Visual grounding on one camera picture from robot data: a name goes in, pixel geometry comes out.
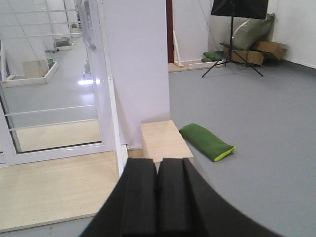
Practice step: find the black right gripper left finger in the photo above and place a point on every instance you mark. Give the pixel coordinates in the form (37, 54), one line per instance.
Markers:
(140, 208)

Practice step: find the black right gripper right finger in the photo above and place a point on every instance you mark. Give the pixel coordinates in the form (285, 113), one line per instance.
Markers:
(172, 199)

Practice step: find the white framed sliding glass door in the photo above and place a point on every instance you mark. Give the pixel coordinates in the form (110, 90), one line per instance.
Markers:
(54, 95)

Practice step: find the silver door handle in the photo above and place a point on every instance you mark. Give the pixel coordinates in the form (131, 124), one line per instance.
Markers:
(88, 28)

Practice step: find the light wooden box step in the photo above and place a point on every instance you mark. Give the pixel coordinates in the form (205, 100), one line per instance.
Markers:
(163, 140)

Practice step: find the green sandbag with yellow edge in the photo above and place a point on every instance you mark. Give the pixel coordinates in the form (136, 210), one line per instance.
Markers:
(206, 142)

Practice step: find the small dark green sandbags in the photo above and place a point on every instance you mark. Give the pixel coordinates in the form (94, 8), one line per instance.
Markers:
(211, 56)

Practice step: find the brown cardboard box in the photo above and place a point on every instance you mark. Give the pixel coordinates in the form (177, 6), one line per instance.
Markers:
(260, 51)

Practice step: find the large olive green sack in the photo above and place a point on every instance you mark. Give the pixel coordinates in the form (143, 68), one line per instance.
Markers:
(245, 34)

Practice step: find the black music stand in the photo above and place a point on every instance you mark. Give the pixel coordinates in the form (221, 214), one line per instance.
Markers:
(253, 9)

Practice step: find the white wooden floor frame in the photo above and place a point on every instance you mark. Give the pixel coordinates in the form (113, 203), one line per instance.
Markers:
(33, 75)

